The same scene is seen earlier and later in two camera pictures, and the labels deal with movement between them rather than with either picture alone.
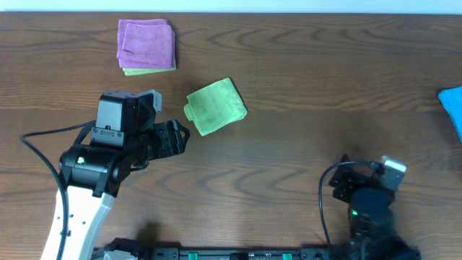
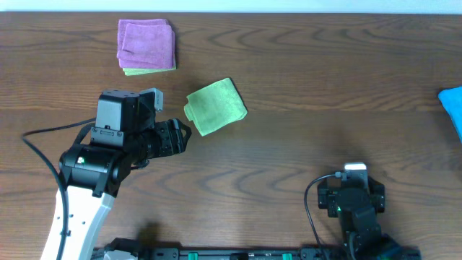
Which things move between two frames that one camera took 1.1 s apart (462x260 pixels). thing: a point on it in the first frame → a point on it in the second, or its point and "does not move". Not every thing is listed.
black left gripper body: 173,138 does not move
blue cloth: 452,100 does not move
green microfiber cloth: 216,106 does not move
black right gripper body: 348,181 → 323,196
